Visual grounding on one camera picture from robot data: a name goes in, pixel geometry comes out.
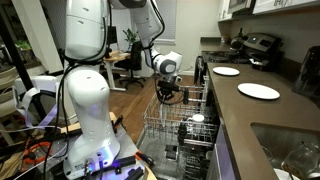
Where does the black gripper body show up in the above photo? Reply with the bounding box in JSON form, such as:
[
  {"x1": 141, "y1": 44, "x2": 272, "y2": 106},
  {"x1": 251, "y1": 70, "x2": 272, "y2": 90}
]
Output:
[{"x1": 156, "y1": 79, "x2": 183, "y2": 96}]

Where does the white plastic plate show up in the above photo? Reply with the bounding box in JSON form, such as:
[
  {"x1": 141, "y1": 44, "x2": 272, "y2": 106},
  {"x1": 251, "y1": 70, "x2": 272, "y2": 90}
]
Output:
[{"x1": 159, "y1": 98, "x2": 169, "y2": 121}]

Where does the built-in dishwasher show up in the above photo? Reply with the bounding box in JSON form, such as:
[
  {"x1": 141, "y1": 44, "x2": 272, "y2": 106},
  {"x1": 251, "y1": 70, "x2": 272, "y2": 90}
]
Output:
[{"x1": 135, "y1": 74, "x2": 221, "y2": 180}]

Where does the white dinner plate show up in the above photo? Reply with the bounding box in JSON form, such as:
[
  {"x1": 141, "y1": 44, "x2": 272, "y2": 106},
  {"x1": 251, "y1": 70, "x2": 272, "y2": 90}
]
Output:
[
  {"x1": 212, "y1": 66, "x2": 240, "y2": 77},
  {"x1": 237, "y1": 82, "x2": 281, "y2": 100}
]

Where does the black cylindrical bottle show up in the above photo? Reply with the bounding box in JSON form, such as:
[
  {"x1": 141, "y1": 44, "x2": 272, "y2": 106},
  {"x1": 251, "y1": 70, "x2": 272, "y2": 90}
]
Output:
[{"x1": 182, "y1": 89, "x2": 190, "y2": 106}]

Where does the black tall cup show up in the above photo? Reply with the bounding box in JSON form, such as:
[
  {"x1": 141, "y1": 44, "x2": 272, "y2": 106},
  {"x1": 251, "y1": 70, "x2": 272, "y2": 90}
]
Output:
[{"x1": 177, "y1": 121, "x2": 190, "y2": 145}]

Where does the black office chair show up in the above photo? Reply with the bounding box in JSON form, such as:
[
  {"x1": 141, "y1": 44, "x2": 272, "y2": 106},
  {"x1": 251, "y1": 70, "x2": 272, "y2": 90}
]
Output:
[{"x1": 114, "y1": 39, "x2": 147, "y2": 90}]

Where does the black steel stove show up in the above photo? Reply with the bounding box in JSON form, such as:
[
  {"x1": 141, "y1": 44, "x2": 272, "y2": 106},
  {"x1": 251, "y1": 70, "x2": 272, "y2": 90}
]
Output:
[{"x1": 194, "y1": 32, "x2": 284, "y2": 88}]

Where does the wooden desk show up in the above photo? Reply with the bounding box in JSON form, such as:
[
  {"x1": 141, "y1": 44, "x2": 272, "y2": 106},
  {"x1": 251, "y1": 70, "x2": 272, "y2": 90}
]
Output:
[{"x1": 102, "y1": 49, "x2": 133, "y2": 93}]

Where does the green potted plant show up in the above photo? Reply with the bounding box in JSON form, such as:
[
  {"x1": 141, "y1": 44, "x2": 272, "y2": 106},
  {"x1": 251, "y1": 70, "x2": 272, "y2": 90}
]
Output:
[{"x1": 122, "y1": 27, "x2": 140, "y2": 51}]

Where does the white window blind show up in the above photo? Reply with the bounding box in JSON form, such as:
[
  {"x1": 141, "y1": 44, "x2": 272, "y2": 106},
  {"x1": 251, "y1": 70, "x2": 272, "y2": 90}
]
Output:
[{"x1": 151, "y1": 0, "x2": 178, "y2": 44}]

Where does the white base cabinet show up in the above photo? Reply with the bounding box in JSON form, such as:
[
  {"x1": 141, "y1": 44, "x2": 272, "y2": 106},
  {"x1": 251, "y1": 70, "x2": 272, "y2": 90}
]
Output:
[{"x1": 206, "y1": 124, "x2": 242, "y2": 180}]

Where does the black monitor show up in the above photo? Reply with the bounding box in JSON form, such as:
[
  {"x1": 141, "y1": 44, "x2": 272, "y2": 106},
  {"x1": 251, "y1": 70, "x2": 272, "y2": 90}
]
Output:
[{"x1": 105, "y1": 25, "x2": 118, "y2": 58}]

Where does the dark kettle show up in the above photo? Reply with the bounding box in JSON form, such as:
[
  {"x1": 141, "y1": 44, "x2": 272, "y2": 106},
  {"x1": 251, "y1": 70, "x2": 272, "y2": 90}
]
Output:
[{"x1": 229, "y1": 28, "x2": 249, "y2": 51}]

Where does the black microwave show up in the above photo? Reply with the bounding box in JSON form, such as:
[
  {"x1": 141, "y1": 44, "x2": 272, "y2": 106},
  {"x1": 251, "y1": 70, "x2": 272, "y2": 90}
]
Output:
[{"x1": 228, "y1": 0, "x2": 256, "y2": 15}]

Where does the steel kitchen sink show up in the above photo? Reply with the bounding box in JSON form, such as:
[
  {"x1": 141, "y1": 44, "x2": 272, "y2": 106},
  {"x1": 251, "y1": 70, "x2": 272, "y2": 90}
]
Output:
[{"x1": 249, "y1": 122, "x2": 320, "y2": 180}]

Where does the white chair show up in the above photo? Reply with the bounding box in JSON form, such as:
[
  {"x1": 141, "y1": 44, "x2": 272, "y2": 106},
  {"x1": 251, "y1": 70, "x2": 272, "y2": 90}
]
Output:
[{"x1": 12, "y1": 74, "x2": 60, "y2": 101}]

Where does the black blender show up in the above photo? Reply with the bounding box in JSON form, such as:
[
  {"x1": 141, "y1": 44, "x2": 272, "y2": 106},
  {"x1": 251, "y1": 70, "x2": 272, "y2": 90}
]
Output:
[{"x1": 292, "y1": 45, "x2": 320, "y2": 108}]

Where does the glass pitcher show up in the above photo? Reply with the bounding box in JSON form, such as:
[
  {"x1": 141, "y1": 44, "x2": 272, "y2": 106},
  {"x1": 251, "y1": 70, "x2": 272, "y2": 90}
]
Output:
[{"x1": 281, "y1": 141, "x2": 320, "y2": 180}]

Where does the small green plant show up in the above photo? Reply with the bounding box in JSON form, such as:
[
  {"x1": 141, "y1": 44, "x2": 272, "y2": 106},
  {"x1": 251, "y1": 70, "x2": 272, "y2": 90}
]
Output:
[{"x1": 14, "y1": 39, "x2": 34, "y2": 61}]

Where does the black pole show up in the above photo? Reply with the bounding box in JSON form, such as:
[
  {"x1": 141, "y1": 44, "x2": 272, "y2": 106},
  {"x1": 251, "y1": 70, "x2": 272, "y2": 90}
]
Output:
[{"x1": 0, "y1": 13, "x2": 48, "y2": 123}]

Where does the white wire dishwasher rack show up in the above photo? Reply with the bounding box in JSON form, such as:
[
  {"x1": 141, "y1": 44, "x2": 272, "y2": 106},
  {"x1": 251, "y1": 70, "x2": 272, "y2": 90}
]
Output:
[{"x1": 142, "y1": 83, "x2": 220, "y2": 148}]

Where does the dark wire dishwasher rack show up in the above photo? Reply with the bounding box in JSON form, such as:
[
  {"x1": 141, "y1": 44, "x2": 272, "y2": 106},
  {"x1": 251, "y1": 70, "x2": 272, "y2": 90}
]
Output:
[{"x1": 178, "y1": 138, "x2": 218, "y2": 180}]

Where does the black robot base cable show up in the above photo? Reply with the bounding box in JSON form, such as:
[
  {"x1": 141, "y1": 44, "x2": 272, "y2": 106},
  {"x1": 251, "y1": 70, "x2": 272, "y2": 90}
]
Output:
[{"x1": 43, "y1": 0, "x2": 113, "y2": 180}]

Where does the orange cable coil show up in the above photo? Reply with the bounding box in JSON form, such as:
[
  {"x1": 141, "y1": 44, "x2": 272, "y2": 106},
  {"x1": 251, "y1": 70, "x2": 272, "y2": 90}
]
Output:
[{"x1": 21, "y1": 141, "x2": 54, "y2": 165}]

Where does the white strap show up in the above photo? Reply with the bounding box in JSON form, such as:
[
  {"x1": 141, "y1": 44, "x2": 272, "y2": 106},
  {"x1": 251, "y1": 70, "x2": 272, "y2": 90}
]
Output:
[{"x1": 12, "y1": 87, "x2": 61, "y2": 132}]

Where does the long white wall cabinet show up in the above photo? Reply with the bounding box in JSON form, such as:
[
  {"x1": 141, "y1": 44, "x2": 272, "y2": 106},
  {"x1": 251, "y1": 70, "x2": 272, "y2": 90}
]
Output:
[{"x1": 218, "y1": 0, "x2": 320, "y2": 23}]

